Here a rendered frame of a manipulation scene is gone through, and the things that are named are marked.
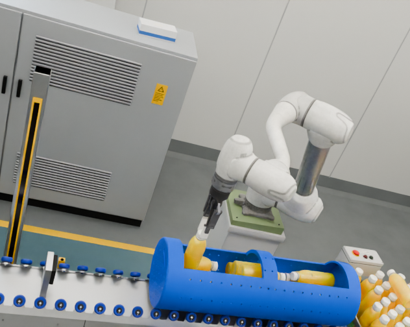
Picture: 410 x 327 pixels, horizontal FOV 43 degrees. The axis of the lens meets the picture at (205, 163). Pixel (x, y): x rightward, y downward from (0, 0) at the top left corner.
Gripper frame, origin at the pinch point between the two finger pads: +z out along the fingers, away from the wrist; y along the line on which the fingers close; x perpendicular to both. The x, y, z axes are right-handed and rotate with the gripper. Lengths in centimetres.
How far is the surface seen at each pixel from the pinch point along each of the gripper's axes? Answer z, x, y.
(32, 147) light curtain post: -2, -67, -31
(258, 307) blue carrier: 25.5, 29.6, 13.5
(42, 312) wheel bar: 43, -53, 10
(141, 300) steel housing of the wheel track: 43.1, -13.7, 0.1
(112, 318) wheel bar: 43, -26, 11
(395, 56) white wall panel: -17, 226, -265
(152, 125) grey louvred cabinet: 45, 3, -156
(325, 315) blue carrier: 26, 61, 14
